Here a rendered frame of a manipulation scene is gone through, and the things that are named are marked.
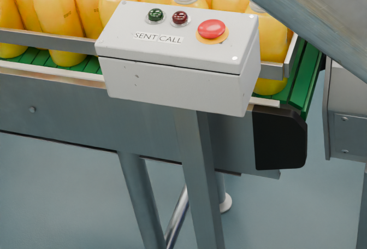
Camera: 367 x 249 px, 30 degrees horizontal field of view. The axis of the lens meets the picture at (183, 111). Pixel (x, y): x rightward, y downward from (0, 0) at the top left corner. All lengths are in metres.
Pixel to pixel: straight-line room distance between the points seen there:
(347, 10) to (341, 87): 0.81
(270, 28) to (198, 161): 0.24
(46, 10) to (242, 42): 0.38
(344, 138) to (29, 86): 0.57
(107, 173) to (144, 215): 0.79
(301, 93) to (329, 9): 0.77
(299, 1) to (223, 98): 0.58
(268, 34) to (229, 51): 0.15
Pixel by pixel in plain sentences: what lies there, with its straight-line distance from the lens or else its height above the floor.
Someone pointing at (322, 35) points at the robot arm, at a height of 1.44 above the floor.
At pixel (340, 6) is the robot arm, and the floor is 1.47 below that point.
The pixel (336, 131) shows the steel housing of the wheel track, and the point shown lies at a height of 0.75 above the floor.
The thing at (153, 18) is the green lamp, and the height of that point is 1.11.
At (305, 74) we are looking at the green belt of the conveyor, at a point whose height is 0.89.
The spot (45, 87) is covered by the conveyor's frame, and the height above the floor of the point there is 0.88.
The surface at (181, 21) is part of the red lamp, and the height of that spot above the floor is 1.11.
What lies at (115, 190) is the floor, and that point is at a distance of 2.16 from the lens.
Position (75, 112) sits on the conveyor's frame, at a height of 0.82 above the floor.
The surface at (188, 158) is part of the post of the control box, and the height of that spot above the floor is 0.85.
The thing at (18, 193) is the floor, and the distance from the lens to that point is 2.25.
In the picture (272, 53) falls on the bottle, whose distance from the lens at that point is 1.03.
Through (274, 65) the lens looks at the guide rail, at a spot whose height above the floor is 0.98.
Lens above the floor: 1.67
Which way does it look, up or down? 46 degrees down
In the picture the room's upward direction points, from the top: 10 degrees counter-clockwise
